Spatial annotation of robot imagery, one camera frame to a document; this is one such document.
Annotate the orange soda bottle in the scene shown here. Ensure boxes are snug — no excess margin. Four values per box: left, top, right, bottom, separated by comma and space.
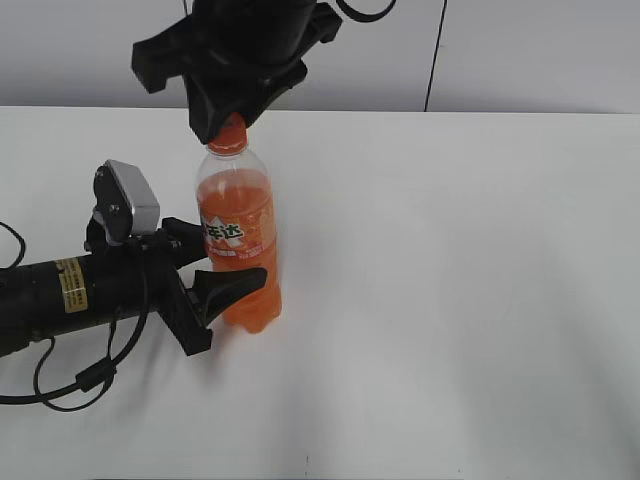
195, 148, 282, 334

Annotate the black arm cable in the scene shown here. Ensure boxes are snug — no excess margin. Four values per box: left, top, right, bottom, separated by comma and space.
334, 0, 399, 24
0, 222, 149, 412

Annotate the orange bottle cap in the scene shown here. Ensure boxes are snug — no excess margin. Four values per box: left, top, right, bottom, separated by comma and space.
208, 113, 248, 155

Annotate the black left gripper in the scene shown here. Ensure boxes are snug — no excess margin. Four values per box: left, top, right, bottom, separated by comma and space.
82, 217, 268, 355

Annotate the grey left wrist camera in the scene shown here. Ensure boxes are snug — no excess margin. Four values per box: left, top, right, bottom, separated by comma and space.
92, 159, 160, 246

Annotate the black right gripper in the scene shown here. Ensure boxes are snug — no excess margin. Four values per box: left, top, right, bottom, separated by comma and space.
131, 1, 342, 145

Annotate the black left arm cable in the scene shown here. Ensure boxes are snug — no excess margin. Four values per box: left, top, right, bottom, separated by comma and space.
0, 222, 149, 412

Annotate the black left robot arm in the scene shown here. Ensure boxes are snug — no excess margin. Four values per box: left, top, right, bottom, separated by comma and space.
1, 217, 267, 355

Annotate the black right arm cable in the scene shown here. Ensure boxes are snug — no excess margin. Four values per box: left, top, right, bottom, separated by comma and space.
334, 0, 399, 24

